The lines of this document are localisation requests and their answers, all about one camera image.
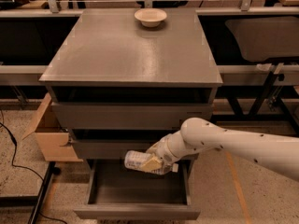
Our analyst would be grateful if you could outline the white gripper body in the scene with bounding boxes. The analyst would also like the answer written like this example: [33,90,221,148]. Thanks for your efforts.
[147,134,178,172]

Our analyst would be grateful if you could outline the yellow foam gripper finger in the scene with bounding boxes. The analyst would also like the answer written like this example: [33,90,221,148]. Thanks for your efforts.
[140,155,162,173]

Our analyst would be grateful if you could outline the clear plastic water bottle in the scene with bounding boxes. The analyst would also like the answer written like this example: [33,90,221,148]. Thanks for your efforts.
[124,150,169,175]

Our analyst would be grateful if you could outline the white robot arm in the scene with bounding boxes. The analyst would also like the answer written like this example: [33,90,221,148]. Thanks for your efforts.
[141,118,299,181]

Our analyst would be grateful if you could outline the grey open bottom drawer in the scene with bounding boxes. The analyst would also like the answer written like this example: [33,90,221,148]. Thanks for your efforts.
[75,160,200,220]

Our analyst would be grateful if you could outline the grey middle drawer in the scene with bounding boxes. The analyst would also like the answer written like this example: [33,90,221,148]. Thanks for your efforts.
[72,130,175,160]

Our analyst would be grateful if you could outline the grey drawer cabinet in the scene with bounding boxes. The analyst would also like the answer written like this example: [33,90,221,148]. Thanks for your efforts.
[38,7,224,173]

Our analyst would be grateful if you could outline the grey top drawer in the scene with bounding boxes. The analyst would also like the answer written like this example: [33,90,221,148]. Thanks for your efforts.
[51,103,212,130]

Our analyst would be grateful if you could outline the cardboard box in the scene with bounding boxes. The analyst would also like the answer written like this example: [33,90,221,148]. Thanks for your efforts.
[22,93,81,162]

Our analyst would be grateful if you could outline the white bowl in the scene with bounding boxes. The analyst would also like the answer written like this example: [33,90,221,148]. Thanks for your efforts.
[135,8,167,28]

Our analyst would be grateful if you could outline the black table leg frame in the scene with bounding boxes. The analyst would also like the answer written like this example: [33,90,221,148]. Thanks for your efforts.
[211,63,299,135]

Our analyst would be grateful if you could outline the black metal floor frame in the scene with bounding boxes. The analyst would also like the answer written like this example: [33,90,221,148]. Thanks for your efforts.
[0,161,60,224]

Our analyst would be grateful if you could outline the black floor cable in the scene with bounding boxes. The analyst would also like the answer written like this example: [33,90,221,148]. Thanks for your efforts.
[0,109,68,224]

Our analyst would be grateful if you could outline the right metal rail bench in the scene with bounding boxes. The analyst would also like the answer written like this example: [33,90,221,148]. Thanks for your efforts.
[197,7,299,86]

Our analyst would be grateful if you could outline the metal rail bench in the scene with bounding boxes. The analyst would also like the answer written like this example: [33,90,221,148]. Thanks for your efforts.
[197,7,299,86]
[0,11,80,85]

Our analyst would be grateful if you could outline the left metal rail bench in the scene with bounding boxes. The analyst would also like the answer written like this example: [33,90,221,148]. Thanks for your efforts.
[0,11,80,85]

